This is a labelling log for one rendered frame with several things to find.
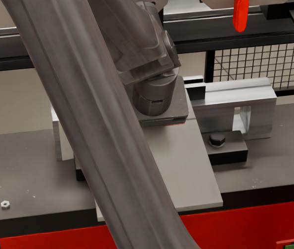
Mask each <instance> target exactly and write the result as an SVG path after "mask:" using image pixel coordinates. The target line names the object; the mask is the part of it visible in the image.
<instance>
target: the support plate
mask: <svg viewBox="0 0 294 249"><path fill-rule="evenodd" d="M185 92H186V97H187V103H188V109H189V114H188V117H187V119H190V118H195V114H194V111H193V108H192V105H191V102H190V99H189V96H188V93H187V90H186V89H185ZM141 128H142V131H143V133H144V136H145V138H146V140H147V143H148V145H149V147H150V150H151V152H152V154H153V157H154V159H155V162H156V164H157V166H158V169H159V171H160V173H161V176H162V178H163V181H164V183H165V185H166V188H167V190H168V193H169V195H170V197H171V200H172V202H173V204H174V206H175V208H176V210H177V212H180V211H188V210H196V209H204V208H215V207H222V206H223V200H222V197H221V194H220V191H219V188H218V185H217V182H216V179H215V175H214V172H213V170H212V167H211V164H210V160H209V157H208V154H207V151H206V148H205V145H204V142H203V139H202V136H201V133H200V130H199V126H198V123H197V120H187V121H186V122H185V124H180V125H168V126H164V125H157V126H147V127H141ZM95 206H96V213H97V220H98V222H99V221H104V218H103V216H102V214H101V211H100V209H99V207H98V205H97V203H96V200H95Z"/></svg>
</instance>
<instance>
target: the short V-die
mask: <svg viewBox="0 0 294 249"><path fill-rule="evenodd" d="M183 80H184V86H185V89H186V90H187V93H188V96H189V99H190V101H192V100H202V99H205V93H206V84H205V83H204V82H203V76H202V75H200V76H190V77H183Z"/></svg>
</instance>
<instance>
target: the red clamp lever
mask: <svg viewBox="0 0 294 249"><path fill-rule="evenodd" d="M248 8H249V0H234V10H233V25H234V28H235V30H236V31H239V33H241V32H243V31H244V30H245V27H246V24H247V16H248Z"/></svg>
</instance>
